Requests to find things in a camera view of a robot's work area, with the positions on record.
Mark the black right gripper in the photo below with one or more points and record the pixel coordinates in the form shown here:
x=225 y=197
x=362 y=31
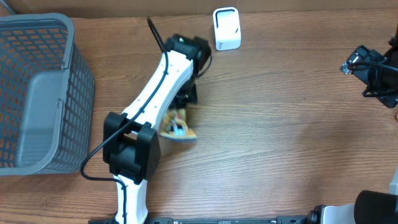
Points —
x=389 y=93

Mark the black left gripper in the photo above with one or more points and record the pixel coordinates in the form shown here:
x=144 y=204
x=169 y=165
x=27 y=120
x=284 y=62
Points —
x=181 y=104

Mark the white blue wipes pack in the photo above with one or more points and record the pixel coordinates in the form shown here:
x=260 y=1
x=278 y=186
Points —
x=174 y=126

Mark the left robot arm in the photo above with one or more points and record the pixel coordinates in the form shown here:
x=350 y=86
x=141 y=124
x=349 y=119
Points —
x=133 y=150

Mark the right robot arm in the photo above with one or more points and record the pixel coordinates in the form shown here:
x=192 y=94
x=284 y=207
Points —
x=369 y=206

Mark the white barcode scanner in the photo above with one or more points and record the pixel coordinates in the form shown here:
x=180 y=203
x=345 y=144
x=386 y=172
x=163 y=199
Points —
x=227 y=28

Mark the grey plastic shopping basket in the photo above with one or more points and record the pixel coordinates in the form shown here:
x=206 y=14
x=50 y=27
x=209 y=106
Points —
x=47 y=96

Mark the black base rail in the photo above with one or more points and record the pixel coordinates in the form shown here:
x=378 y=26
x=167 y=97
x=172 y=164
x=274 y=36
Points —
x=224 y=221

